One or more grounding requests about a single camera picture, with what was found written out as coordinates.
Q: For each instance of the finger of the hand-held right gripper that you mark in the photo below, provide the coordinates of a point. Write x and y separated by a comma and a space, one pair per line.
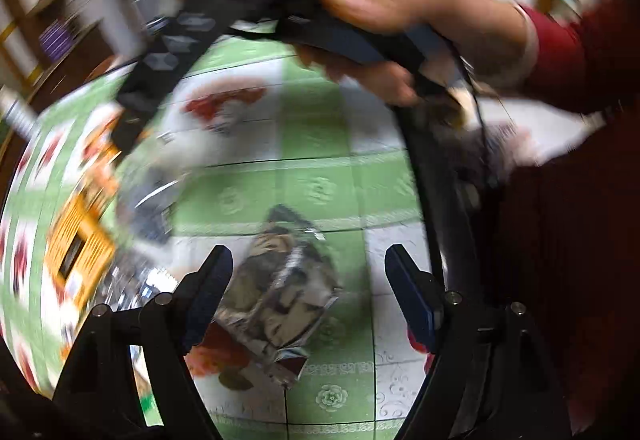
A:
160, 70

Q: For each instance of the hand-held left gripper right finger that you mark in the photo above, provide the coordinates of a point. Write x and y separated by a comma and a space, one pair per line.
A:
410, 297

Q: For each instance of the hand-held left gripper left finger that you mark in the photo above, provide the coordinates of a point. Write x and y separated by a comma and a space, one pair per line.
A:
211, 292

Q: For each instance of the silver dark snack packet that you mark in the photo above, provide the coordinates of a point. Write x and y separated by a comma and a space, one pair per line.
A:
285, 287

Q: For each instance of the orange snack packet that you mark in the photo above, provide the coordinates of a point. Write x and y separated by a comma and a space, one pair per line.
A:
102, 153

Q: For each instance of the clear plastic snack bag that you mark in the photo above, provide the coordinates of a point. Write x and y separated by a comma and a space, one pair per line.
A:
150, 205

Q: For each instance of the orange cracker packet black window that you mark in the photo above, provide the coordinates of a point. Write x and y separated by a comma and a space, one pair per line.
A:
77, 245

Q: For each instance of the person's right forearm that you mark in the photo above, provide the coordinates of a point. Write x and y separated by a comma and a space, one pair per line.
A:
575, 55

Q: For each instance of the person's right hand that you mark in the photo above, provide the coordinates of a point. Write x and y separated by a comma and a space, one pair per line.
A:
425, 5

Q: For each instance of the silver flashlight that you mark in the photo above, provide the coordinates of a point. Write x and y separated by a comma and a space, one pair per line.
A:
19, 119

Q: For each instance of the green floral tablecloth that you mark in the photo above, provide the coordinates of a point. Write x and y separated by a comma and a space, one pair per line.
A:
320, 155

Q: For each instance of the person's torso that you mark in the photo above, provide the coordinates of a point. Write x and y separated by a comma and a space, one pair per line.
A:
575, 260

